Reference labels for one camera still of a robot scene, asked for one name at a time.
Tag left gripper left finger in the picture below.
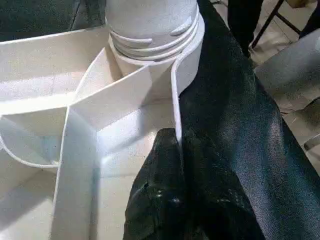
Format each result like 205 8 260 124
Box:
122 128 187 240

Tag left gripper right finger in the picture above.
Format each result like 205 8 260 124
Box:
183 130 266 240

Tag white plastic table leg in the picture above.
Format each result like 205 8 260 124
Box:
104 0 202 62

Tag black metal stand leg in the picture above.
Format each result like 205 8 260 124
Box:
249 0 305 51

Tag white plastic table top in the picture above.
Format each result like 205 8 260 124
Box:
0 23 206 240

